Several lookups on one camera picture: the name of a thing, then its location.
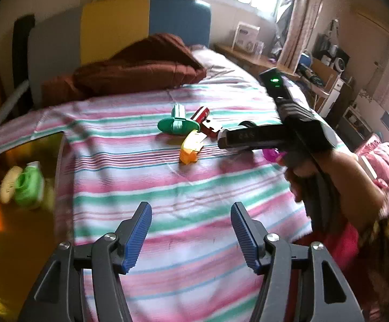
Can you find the white carton box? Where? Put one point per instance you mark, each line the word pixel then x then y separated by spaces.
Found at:
pixel 245 37

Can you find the black rolled mat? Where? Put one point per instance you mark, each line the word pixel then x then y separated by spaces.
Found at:
pixel 23 47

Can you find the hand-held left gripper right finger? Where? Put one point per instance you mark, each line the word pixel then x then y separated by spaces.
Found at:
pixel 245 238

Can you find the silver and black round object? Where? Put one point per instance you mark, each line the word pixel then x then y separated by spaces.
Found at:
pixel 248 123

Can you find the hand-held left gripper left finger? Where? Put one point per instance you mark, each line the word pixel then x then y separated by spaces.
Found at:
pixel 135 238

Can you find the person's right forearm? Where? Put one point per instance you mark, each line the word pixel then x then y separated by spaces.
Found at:
pixel 352 187

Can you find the cardboard box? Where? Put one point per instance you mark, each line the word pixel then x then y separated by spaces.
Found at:
pixel 325 73

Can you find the white bed rail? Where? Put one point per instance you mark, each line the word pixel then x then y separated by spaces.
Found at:
pixel 9 104

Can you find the red metallic tube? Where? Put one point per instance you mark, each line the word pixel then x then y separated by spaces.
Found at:
pixel 202 112

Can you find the wooden shelf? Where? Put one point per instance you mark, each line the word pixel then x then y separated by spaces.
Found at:
pixel 248 60

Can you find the pink toy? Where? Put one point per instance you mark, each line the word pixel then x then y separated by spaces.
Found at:
pixel 273 155

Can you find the person's right hand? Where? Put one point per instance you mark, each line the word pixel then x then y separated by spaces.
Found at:
pixel 298 174

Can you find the white storage shelf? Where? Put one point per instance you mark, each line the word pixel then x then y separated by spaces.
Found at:
pixel 354 122

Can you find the light green toy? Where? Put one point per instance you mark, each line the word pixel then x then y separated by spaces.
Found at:
pixel 30 186

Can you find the red puzzle piece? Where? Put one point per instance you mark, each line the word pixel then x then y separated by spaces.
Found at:
pixel 210 129

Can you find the brown quilt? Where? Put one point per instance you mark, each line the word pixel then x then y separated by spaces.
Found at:
pixel 130 63

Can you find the yellow orange toy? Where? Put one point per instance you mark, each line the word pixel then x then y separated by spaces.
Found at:
pixel 191 147

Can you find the grey yellow blue headboard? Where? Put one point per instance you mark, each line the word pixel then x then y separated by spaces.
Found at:
pixel 114 26

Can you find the pink green striped blanket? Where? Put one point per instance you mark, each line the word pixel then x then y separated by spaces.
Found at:
pixel 181 191

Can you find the cream oval toy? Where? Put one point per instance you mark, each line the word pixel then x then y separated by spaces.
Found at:
pixel 9 184

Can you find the gold tin box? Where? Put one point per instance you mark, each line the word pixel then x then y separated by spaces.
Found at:
pixel 13 258

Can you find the pale patterned curtain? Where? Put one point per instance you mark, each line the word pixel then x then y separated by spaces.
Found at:
pixel 302 23

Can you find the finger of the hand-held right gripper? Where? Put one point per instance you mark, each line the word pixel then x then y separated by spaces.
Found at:
pixel 248 137

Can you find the teal green toy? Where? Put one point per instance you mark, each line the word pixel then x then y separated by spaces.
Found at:
pixel 177 124

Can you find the dark foil sheet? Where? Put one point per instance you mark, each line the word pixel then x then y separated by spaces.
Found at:
pixel 287 6

